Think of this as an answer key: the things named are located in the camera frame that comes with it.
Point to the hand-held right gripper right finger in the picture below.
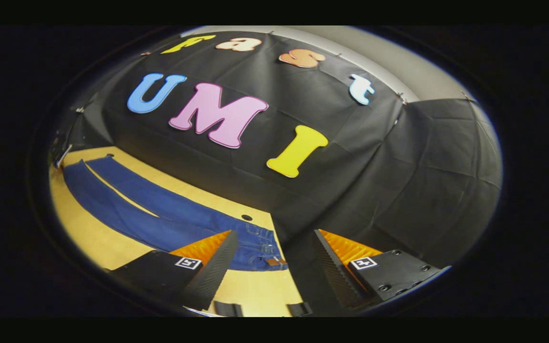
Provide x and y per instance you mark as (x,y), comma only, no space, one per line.
(336,276)

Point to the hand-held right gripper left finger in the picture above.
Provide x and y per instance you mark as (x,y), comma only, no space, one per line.
(212,276)

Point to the blue denim jeans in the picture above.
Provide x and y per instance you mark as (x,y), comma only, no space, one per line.
(160,219)

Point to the black backdrop cloth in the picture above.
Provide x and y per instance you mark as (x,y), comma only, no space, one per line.
(331,181)

